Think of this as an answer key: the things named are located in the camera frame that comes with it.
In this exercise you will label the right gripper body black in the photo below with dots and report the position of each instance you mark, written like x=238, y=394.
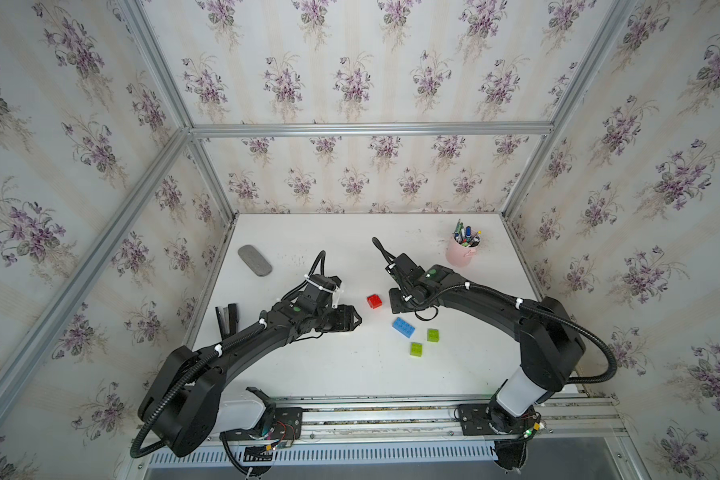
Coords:
x=400, y=299

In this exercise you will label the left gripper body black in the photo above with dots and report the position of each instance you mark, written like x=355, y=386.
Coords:
x=334, y=320

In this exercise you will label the blue lego brick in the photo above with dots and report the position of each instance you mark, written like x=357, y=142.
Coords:
x=403, y=327

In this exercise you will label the red lego brick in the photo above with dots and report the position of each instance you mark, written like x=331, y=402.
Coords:
x=374, y=301

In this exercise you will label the green lego brick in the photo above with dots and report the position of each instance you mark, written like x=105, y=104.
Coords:
x=416, y=350
x=433, y=335

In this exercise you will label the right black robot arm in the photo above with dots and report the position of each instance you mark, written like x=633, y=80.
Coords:
x=550, y=343

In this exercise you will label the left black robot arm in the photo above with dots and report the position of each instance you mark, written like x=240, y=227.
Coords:
x=182, y=404

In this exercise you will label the pink pen cup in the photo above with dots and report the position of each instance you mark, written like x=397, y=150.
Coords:
x=460, y=253

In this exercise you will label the black stapler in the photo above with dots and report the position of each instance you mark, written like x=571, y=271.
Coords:
x=227, y=320

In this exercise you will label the grey oval eraser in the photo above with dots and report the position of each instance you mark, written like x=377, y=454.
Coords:
x=255, y=260

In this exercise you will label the aluminium mounting rail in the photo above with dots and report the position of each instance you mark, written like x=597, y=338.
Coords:
x=423, y=418

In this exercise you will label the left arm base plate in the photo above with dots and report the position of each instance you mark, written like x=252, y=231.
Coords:
x=264, y=426

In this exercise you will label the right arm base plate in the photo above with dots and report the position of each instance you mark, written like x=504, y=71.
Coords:
x=495, y=420

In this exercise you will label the white vented cable duct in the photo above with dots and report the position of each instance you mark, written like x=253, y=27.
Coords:
x=319, y=454

